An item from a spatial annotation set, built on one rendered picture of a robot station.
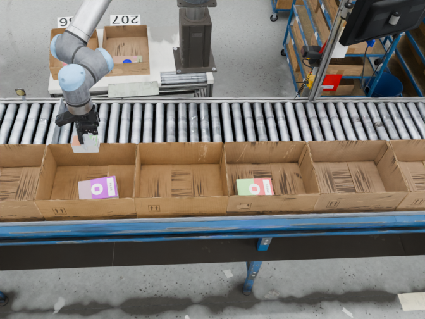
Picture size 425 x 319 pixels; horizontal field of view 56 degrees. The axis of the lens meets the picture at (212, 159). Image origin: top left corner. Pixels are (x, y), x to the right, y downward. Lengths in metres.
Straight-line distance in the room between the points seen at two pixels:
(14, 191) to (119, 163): 0.48
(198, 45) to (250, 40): 1.72
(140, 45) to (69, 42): 1.26
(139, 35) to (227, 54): 1.32
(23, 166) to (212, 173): 0.89
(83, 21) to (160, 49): 1.24
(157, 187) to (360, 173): 0.99
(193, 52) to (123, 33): 0.57
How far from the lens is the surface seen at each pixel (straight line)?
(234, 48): 4.06
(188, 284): 2.60
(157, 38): 2.87
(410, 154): 2.22
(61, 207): 1.76
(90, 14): 1.62
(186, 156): 1.89
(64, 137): 2.32
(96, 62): 1.51
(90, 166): 1.99
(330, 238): 2.16
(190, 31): 2.45
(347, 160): 2.11
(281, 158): 1.98
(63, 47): 1.60
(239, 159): 1.94
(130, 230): 1.75
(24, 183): 2.01
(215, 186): 1.87
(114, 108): 2.40
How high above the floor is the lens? 2.45
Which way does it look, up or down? 53 degrees down
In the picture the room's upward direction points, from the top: 5 degrees clockwise
